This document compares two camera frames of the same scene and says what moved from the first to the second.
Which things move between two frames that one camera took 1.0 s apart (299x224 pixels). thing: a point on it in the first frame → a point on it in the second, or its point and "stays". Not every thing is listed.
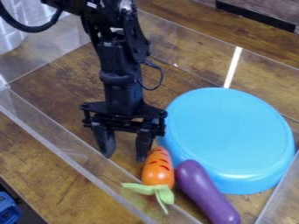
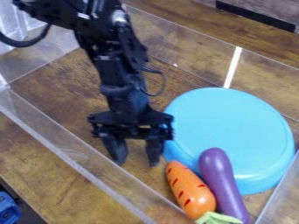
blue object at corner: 10,210 stays
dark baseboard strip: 256,16 stays
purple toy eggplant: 214,204 → 220,178
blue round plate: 237,133 stays
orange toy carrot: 158,177 → 196,195
